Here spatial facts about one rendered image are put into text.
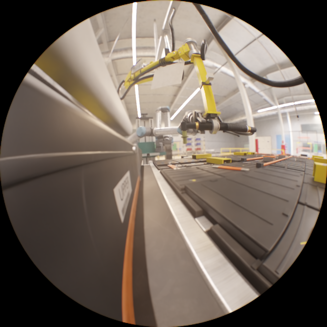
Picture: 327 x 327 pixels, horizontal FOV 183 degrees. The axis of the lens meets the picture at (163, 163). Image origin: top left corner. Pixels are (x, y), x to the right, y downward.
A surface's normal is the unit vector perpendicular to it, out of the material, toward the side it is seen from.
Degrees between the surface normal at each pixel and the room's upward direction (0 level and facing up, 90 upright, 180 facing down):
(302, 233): 0
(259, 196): 0
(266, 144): 90
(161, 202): 0
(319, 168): 90
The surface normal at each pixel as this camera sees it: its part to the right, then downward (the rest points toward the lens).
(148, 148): 0.30, 0.10
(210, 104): -0.09, 0.13
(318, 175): -0.97, 0.09
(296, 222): -0.07, -0.99
